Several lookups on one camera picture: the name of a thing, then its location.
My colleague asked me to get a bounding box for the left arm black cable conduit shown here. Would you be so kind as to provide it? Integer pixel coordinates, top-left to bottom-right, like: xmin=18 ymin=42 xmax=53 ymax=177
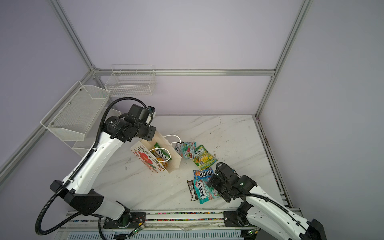
xmin=34 ymin=96 xmax=149 ymax=236

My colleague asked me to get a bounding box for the green yellow Fox's candy bag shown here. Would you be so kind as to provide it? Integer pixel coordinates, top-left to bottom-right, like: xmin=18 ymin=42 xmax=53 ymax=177
xmin=150 ymin=143 xmax=172 ymax=162

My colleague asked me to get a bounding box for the teal Fox's large candy bag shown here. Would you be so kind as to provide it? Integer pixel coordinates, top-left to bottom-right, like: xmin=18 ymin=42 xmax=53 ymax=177
xmin=193 ymin=179 xmax=220 ymax=204

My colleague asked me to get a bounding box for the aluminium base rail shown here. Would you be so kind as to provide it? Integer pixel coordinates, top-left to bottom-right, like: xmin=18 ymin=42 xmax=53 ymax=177
xmin=55 ymin=208 xmax=307 ymax=240

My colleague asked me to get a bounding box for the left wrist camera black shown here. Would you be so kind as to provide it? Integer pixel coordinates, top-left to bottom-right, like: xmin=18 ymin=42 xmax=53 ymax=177
xmin=124 ymin=105 xmax=156 ymax=125

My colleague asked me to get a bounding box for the white mesh wall basket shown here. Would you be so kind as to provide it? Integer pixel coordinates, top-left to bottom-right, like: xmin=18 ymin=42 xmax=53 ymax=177
xmin=41 ymin=81 xmax=110 ymax=157

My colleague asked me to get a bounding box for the white floral paper bag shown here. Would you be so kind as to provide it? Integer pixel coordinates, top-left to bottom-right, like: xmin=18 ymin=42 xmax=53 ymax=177
xmin=131 ymin=132 xmax=182 ymax=174

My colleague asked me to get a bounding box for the green Fox's spring tea bag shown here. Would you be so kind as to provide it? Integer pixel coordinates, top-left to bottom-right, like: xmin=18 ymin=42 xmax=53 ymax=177
xmin=194 ymin=145 xmax=217 ymax=170

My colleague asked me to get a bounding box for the blue m&m's packet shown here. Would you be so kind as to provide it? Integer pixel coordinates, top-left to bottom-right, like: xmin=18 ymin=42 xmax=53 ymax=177
xmin=194 ymin=167 xmax=214 ymax=180

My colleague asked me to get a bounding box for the teal Fox's mint blossom bag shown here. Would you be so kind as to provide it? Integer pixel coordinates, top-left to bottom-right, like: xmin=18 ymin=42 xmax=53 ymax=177
xmin=175 ymin=142 xmax=196 ymax=160

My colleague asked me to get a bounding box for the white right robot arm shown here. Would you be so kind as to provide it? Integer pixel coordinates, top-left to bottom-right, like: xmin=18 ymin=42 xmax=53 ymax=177
xmin=208 ymin=162 xmax=327 ymax=240

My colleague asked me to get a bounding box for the white wire wall basket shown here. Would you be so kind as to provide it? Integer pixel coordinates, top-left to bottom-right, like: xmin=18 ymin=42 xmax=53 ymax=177
xmin=105 ymin=65 xmax=157 ymax=97

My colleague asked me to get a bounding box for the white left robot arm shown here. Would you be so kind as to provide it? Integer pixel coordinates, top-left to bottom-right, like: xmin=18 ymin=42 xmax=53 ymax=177
xmin=50 ymin=114 xmax=156 ymax=220

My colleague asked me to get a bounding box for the dark brown snack bar wrapper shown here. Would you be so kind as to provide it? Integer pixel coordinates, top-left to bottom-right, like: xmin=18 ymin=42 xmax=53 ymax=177
xmin=187 ymin=181 xmax=199 ymax=202

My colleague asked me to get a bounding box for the orange Fox's fruits bag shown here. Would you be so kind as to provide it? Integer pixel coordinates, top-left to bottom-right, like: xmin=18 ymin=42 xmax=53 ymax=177
xmin=157 ymin=158 xmax=168 ymax=168

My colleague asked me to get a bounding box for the aluminium cage frame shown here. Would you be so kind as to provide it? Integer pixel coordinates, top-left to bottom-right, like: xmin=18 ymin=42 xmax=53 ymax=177
xmin=1 ymin=1 xmax=313 ymax=189

